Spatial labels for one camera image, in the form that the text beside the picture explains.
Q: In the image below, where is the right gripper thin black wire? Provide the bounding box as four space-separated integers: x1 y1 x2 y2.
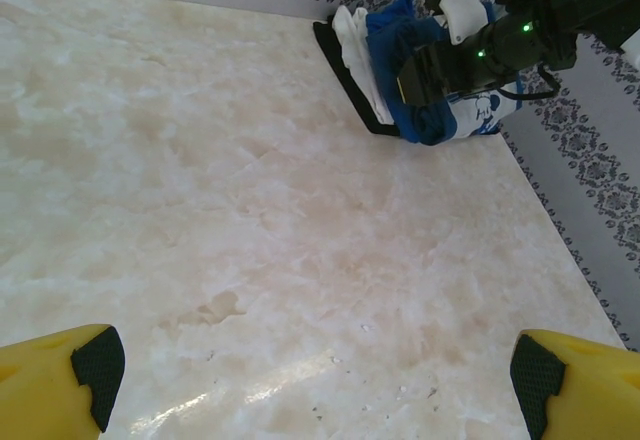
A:
497 62 559 102

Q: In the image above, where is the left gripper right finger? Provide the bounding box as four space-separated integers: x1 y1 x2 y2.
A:
508 328 640 440

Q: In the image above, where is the white folded t-shirt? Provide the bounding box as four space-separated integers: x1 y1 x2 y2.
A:
330 3 399 125

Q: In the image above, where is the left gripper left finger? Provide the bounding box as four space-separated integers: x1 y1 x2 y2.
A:
0 323 126 440

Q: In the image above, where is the royal blue printed t-shirt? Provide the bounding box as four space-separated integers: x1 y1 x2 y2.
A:
364 0 526 147

